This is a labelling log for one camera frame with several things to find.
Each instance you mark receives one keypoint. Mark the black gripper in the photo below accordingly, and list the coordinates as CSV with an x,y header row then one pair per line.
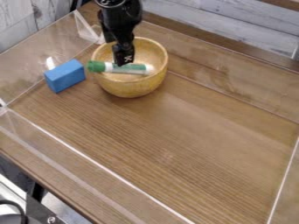
x,y
119,17

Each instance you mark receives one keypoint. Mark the green Expo marker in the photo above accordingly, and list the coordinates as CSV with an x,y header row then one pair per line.
x,y
109,67

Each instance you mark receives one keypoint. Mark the brown wooden bowl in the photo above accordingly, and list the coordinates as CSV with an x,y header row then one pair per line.
x,y
136,85

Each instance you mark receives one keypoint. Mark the blue rectangular block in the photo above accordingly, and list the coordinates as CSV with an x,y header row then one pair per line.
x,y
65,76

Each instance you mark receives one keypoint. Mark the clear acrylic triangular bracket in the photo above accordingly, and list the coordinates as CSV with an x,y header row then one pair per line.
x,y
89,32

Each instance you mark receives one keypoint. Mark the clear acrylic left wall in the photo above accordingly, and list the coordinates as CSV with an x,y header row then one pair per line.
x,y
49,48

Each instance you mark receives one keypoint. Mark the clear acrylic wall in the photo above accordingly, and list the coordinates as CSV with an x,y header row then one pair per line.
x,y
49,48
99,193

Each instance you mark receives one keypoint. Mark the clear acrylic front wall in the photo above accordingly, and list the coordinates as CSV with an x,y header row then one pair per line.
x,y
99,193

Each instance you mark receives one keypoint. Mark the black metal table frame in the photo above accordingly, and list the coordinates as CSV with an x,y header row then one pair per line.
x,y
22,198

